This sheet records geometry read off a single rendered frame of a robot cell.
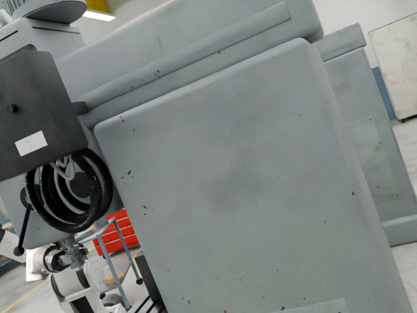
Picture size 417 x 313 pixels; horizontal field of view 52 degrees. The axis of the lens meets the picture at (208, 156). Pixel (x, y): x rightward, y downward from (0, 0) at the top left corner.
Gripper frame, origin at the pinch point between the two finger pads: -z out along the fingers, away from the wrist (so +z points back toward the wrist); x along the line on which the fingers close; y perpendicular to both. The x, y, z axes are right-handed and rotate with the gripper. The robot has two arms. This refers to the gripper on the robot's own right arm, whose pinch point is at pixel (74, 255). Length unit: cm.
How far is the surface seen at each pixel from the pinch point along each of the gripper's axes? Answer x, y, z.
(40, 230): -9.1, -12.2, -4.3
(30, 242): -10.7, -9.8, 0.8
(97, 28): 719, -334, 695
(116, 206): -1.8, -12.0, -30.4
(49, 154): -24, -29, -45
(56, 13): 7, -65, -27
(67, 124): -19, -34, -48
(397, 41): 835, -28, 65
